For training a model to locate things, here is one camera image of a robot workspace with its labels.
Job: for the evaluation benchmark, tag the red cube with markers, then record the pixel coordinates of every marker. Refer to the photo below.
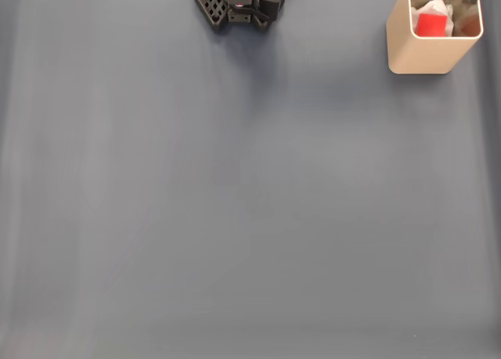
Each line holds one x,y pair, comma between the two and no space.
430,24

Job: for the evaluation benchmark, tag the beige rounded box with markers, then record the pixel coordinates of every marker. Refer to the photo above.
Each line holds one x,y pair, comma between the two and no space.
422,56

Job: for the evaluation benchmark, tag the white crumpled paper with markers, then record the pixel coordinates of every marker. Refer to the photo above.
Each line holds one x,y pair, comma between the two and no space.
434,7

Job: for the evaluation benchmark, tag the dark grey table mat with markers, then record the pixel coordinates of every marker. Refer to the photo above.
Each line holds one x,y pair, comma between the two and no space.
235,218

